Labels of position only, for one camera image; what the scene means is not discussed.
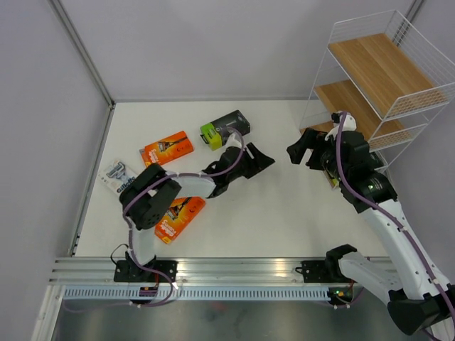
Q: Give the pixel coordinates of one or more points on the white Gillette razor pack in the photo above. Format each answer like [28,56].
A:
[116,176]

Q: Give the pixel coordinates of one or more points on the black green razor box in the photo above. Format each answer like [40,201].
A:
[333,182]
[216,133]

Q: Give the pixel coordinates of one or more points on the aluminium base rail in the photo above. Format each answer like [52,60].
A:
[191,271]

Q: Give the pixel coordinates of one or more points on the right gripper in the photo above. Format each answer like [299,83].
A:
[314,139]

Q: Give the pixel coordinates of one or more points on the aluminium corner frame post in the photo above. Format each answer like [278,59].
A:
[71,31]

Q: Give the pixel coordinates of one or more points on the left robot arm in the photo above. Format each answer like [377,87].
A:
[148,197]

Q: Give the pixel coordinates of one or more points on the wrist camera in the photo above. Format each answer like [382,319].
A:
[342,121]
[234,141]

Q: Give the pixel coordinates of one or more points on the white slotted cable duct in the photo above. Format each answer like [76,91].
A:
[206,293]

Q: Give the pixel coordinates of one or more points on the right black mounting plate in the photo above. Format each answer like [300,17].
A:
[315,271]

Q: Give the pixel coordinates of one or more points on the black mounting plate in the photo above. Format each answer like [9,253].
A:
[315,271]
[129,272]

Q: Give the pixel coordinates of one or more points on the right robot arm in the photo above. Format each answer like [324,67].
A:
[418,296]

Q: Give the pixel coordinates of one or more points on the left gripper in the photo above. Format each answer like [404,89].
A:
[259,163]

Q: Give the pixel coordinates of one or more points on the orange razor box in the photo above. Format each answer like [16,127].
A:
[179,215]
[167,149]

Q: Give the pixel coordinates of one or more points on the white wire wooden shelf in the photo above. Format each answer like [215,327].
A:
[392,80]

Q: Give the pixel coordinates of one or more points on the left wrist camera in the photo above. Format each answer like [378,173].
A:
[234,141]

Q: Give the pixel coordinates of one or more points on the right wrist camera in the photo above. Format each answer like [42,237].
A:
[342,121]

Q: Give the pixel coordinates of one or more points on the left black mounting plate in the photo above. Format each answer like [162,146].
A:
[129,272]

